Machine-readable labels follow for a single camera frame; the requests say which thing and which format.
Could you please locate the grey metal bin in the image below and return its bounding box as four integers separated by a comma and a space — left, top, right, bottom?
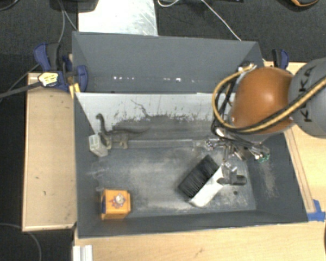
71, 30, 309, 239

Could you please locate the orange box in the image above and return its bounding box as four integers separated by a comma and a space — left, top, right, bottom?
99, 188, 132, 221

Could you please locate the pale wood board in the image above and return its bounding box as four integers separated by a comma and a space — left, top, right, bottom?
21, 72, 78, 232

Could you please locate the black brush with white handle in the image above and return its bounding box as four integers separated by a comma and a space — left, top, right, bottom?
177, 154, 227, 208

